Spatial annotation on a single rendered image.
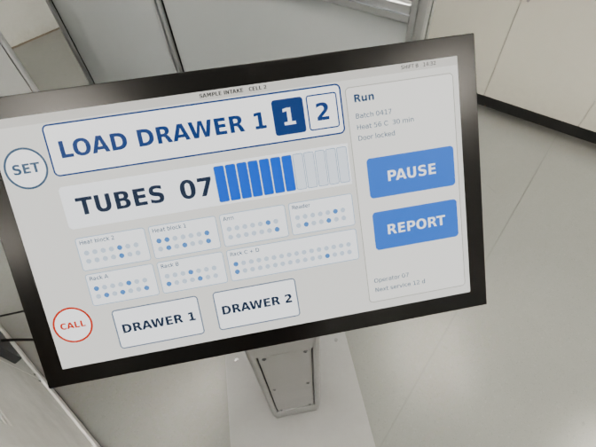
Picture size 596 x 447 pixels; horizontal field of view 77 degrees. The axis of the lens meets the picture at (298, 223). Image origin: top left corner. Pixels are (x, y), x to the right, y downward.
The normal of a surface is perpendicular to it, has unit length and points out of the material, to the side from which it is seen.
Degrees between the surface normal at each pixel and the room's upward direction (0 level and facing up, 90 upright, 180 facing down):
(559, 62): 90
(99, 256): 50
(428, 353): 0
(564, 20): 90
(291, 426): 3
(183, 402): 0
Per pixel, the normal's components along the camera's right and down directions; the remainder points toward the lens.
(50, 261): 0.11, 0.19
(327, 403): -0.04, -0.61
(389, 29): -0.62, 0.63
